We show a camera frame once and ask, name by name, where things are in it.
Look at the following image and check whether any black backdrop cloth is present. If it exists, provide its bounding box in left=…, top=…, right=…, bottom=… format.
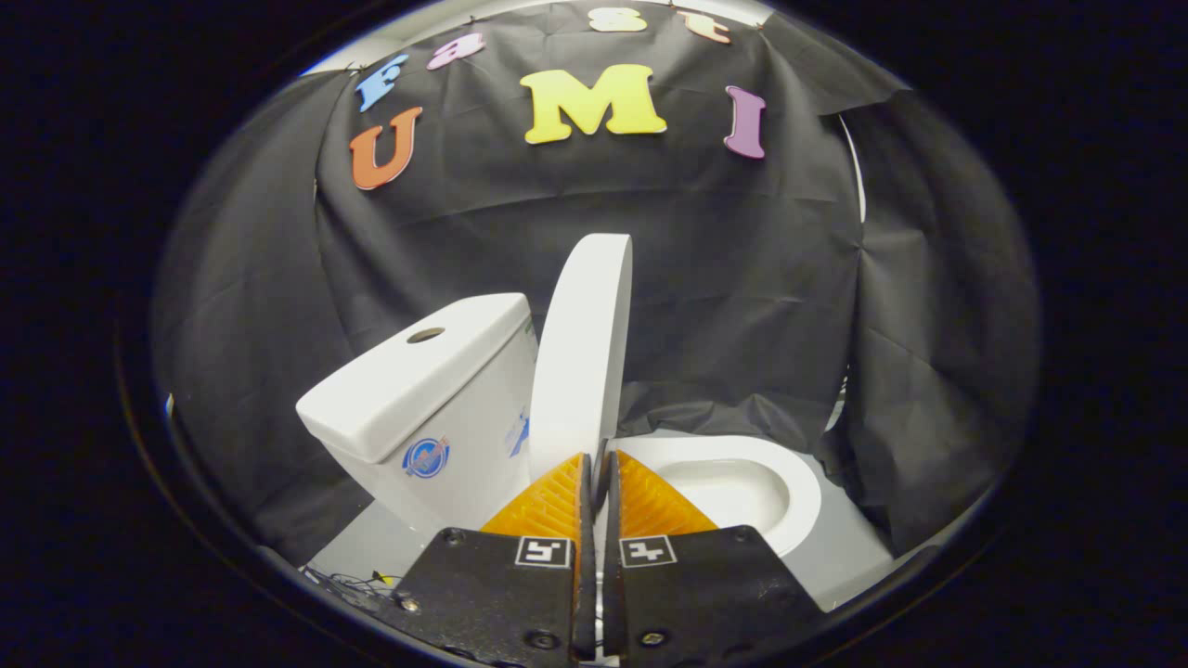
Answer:
left=153, top=0, right=1040, bottom=569

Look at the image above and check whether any white toilet with tank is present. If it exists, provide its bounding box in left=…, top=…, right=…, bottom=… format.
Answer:
left=295, top=293, right=823, bottom=559

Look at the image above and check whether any white toilet seat ring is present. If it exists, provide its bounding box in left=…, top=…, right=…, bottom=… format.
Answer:
left=617, top=434, right=823, bottom=559

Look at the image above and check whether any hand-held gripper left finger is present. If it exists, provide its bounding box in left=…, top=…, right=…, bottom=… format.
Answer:
left=385, top=452, right=598, bottom=667

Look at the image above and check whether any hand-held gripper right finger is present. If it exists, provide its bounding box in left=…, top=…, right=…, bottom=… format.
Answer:
left=600, top=450, right=827, bottom=667

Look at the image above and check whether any white toilet lid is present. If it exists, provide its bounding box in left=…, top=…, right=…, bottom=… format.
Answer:
left=528, top=233, right=635, bottom=485

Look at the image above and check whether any thin black cable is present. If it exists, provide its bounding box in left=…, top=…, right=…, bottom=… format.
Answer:
left=304, top=566, right=406, bottom=606

